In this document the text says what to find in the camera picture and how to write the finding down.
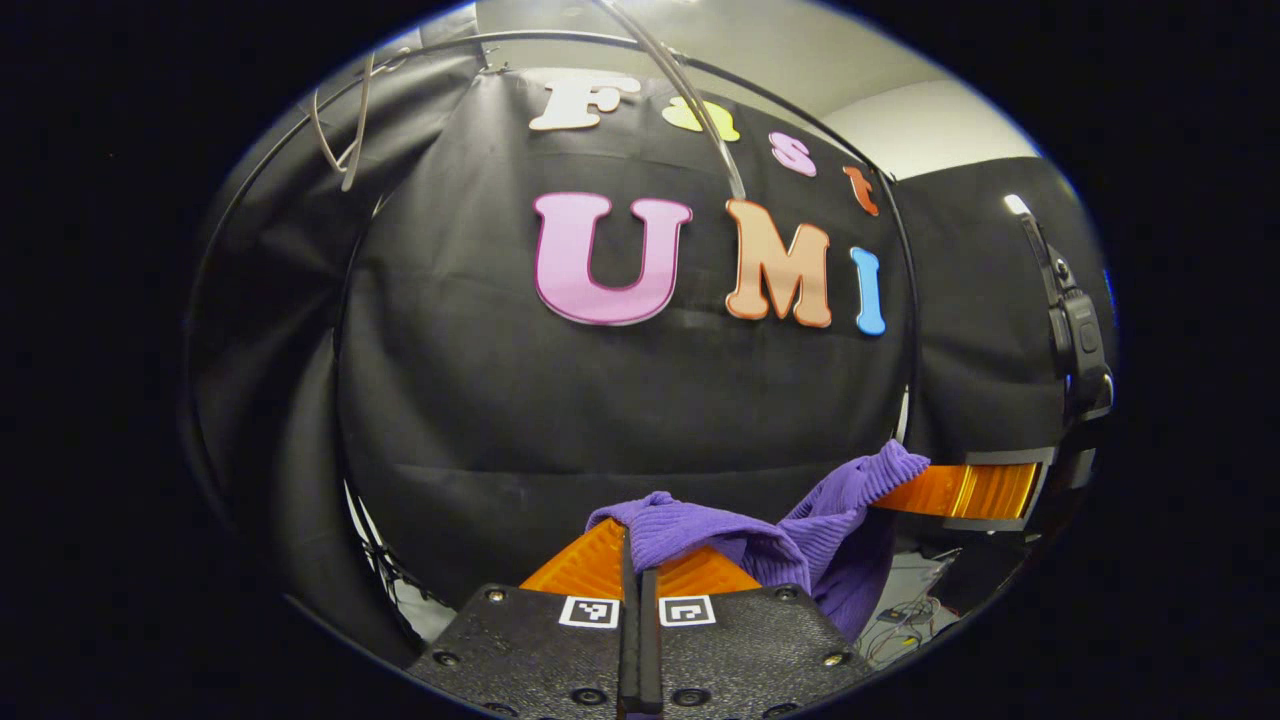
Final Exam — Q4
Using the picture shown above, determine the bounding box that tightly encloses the purple shirt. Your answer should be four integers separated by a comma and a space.
585, 440, 931, 641

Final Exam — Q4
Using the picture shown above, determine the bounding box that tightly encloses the black clothes rack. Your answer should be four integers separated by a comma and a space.
185, 30, 923, 641

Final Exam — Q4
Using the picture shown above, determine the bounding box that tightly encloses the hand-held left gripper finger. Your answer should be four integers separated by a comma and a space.
408, 518, 642, 720
640, 545, 877, 720

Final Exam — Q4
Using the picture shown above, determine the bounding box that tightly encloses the white clothes hanger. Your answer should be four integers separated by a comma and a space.
308, 48, 413, 193
598, 0, 749, 201

